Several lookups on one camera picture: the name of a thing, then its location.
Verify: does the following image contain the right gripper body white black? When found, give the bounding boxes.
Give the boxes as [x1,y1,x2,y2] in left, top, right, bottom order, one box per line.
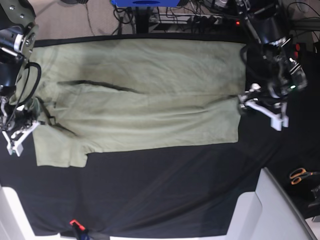
[0,97,45,157]

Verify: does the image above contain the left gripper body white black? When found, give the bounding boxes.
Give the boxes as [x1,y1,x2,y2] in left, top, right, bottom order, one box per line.
[237,83,289,131]

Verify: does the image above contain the light green T-shirt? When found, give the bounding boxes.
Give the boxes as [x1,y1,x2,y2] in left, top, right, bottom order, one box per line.
[30,39,246,168]

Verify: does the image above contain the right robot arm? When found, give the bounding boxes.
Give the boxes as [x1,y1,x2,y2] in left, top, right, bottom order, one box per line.
[0,0,42,157]

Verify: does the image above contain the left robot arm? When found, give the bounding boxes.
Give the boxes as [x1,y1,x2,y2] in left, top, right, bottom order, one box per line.
[234,0,308,131]

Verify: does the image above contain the red black clamp right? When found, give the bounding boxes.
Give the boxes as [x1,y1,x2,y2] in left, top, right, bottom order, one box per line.
[293,42,307,60]

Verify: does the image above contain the red black clamp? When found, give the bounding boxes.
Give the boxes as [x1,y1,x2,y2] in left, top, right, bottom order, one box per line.
[69,219,91,240]
[293,42,307,60]

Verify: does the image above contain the white chair left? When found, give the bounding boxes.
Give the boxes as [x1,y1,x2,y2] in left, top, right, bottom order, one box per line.
[0,186,35,240]

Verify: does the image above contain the black power strip red light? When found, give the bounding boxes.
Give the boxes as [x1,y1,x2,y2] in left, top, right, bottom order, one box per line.
[192,15,241,27]

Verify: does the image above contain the black table cloth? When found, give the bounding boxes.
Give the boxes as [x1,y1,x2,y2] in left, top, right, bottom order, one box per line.
[0,51,320,238]

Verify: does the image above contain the red black clamp bottom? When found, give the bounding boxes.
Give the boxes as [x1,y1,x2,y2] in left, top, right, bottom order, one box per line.
[69,219,91,240]

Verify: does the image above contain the blue box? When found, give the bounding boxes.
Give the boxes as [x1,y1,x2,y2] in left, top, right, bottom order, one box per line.
[111,0,180,8]

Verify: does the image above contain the orange handled scissors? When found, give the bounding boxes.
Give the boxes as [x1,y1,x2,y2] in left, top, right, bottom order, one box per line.
[289,167,320,185]

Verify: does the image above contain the black table leg post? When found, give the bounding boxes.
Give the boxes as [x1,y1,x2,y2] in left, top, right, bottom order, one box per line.
[134,6,154,34]

